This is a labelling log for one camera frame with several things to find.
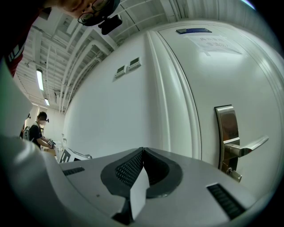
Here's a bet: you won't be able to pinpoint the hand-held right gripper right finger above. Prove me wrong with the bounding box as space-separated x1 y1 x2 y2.
130 147 270 227

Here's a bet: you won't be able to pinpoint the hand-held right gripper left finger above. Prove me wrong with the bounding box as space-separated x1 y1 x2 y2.
0 134 145 227

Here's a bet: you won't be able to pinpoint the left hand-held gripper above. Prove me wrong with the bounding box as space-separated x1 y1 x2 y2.
58 148 93 164

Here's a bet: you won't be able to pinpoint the white door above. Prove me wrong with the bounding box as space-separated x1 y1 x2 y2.
157 21 284 200

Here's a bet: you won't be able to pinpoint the red shirt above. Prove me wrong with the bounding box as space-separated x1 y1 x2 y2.
0 6 51 78

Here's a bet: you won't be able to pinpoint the black glasses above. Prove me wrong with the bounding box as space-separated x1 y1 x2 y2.
77 0 111 25

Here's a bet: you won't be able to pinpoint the person's face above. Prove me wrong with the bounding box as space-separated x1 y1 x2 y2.
51 0 120 26

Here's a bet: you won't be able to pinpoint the white paper sign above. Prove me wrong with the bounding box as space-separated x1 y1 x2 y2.
184 34 242 57

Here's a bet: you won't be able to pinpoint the blue door plate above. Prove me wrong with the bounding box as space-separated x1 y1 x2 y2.
176 27 213 34

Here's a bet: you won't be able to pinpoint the metal door lock handle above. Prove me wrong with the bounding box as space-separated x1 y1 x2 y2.
214 105 269 183

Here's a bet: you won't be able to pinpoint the white wall thermostat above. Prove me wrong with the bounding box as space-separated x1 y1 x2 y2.
114 65 127 78
127 57 142 72

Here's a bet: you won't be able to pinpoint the white door frame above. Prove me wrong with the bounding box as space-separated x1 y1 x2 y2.
144 28 202 160

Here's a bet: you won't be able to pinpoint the black head camera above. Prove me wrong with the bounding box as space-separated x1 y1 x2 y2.
98 14 123 35

